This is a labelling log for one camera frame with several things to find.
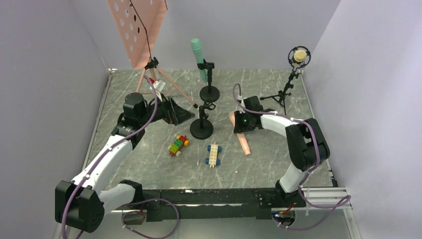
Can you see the aluminium table edge rail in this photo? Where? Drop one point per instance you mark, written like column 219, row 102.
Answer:
column 99, row 112

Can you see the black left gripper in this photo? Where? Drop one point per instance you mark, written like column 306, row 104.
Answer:
column 169, row 110

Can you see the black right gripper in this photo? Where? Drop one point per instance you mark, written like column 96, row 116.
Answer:
column 239, row 121

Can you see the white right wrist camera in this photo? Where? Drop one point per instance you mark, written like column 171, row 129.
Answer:
column 241, row 103

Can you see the pink music stand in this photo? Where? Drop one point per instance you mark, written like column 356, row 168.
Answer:
column 138, row 23

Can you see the red green brick car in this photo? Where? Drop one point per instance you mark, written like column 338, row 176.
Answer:
column 176, row 147

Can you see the teal green microphone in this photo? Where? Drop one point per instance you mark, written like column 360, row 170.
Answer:
column 196, row 47

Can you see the white blue brick car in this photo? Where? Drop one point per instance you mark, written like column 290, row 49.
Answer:
column 212, row 160

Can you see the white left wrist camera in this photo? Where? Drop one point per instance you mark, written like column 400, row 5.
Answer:
column 158, row 88

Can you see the yellow cream microphone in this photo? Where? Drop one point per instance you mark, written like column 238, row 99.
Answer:
column 299, row 56

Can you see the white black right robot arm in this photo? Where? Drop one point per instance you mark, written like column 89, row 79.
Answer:
column 306, row 143

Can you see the black shock-mount tripod stand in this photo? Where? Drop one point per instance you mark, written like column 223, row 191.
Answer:
column 280, row 97

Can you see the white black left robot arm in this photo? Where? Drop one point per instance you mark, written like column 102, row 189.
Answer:
column 136, row 116

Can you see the black round-base mic stand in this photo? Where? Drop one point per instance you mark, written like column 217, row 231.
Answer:
column 208, row 93

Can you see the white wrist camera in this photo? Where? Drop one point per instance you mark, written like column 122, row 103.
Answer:
column 241, row 103
column 158, row 88

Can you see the front aluminium rail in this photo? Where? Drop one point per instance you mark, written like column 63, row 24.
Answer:
column 326, row 198

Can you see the pink microphone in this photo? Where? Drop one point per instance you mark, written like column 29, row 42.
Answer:
column 241, row 137

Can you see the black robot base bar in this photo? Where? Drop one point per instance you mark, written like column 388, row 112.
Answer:
column 256, row 203

